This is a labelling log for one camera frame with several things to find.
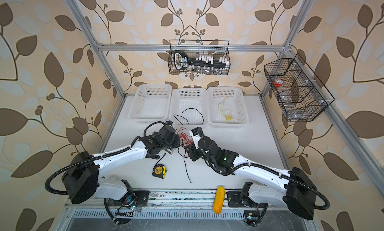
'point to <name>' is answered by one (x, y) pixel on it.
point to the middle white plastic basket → (189, 107)
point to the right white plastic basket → (227, 107)
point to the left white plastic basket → (151, 103)
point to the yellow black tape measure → (159, 171)
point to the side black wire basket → (302, 96)
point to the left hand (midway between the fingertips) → (182, 139)
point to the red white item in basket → (278, 82)
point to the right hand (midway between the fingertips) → (187, 147)
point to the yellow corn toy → (219, 200)
